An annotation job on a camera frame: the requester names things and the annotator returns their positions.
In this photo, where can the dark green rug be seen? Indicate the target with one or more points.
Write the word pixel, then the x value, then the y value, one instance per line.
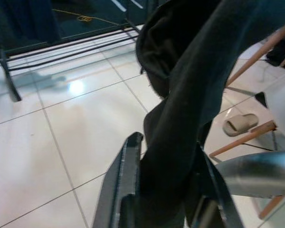
pixel 69 28

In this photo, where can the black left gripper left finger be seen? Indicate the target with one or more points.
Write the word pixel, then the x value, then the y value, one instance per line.
pixel 116 180

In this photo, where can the black garment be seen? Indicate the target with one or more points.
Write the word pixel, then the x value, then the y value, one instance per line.
pixel 180 95

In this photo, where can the beige slipper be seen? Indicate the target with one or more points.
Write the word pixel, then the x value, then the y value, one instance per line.
pixel 240 123

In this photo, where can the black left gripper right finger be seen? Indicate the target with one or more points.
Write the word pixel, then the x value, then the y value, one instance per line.
pixel 213 202

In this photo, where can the navy blue garment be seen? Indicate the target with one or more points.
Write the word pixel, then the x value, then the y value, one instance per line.
pixel 26 19

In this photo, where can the white chair with wooden legs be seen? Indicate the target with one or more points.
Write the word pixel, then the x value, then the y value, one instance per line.
pixel 282 107

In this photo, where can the black metal clothes rack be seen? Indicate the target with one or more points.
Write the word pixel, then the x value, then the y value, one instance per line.
pixel 10 78

